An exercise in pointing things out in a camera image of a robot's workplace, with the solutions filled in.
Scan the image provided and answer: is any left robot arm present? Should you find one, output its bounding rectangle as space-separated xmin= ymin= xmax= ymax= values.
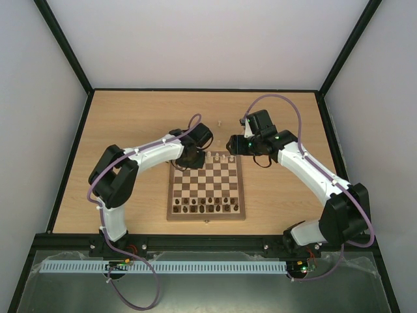
xmin=87 ymin=123 xmax=214 ymax=254

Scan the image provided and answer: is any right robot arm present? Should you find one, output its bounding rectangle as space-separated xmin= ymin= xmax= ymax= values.
xmin=226 ymin=110 xmax=371 ymax=256

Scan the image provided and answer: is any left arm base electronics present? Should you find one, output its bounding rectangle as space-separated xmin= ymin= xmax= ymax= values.
xmin=104 ymin=256 xmax=135 ymax=280

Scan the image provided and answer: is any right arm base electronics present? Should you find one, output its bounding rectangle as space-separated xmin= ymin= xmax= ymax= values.
xmin=286 ymin=247 xmax=321 ymax=280

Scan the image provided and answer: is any wooden chess board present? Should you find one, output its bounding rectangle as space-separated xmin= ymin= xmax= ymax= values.
xmin=167 ymin=151 xmax=246 ymax=222

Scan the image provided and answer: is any dark pieces back row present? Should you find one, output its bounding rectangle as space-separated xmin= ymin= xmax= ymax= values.
xmin=172 ymin=197 xmax=239 ymax=205

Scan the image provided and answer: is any dark pieces row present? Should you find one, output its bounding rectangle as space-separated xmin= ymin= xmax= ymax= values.
xmin=171 ymin=205 xmax=240 ymax=214
xmin=172 ymin=197 xmax=239 ymax=205

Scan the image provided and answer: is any dark pieces front row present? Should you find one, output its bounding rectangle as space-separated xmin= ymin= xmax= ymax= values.
xmin=171 ymin=205 xmax=240 ymax=214

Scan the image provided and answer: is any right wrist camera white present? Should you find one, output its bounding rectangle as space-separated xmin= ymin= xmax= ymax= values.
xmin=244 ymin=120 xmax=253 ymax=138

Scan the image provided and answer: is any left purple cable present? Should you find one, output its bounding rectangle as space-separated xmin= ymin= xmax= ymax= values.
xmin=86 ymin=113 xmax=202 ymax=309

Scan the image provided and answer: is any black aluminium frame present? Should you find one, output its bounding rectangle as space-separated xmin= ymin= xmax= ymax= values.
xmin=8 ymin=0 xmax=382 ymax=312

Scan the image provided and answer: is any grey slotted cable duct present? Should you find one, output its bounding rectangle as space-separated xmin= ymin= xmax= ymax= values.
xmin=39 ymin=260 xmax=287 ymax=275

